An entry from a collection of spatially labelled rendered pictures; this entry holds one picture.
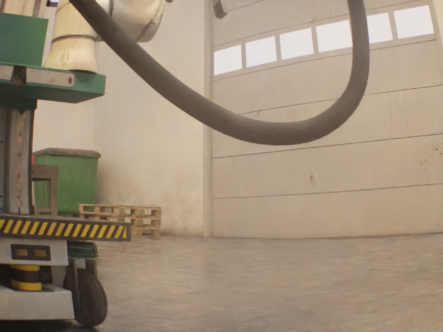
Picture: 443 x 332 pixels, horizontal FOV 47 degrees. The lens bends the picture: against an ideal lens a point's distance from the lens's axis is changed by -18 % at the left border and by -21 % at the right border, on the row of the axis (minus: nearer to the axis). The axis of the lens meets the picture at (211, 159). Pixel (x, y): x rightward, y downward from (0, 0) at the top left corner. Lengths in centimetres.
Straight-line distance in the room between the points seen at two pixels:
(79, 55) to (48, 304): 70
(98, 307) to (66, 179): 905
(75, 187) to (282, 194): 418
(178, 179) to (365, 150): 356
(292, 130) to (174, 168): 877
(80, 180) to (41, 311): 932
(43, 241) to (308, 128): 82
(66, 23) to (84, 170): 910
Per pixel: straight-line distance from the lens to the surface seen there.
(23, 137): 170
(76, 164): 1061
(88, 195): 1073
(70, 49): 161
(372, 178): 680
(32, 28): 172
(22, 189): 169
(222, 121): 71
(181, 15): 994
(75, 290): 156
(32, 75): 151
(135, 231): 873
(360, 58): 79
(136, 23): 169
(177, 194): 941
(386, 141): 669
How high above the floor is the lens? 35
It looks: 5 degrees up
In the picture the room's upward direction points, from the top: straight up
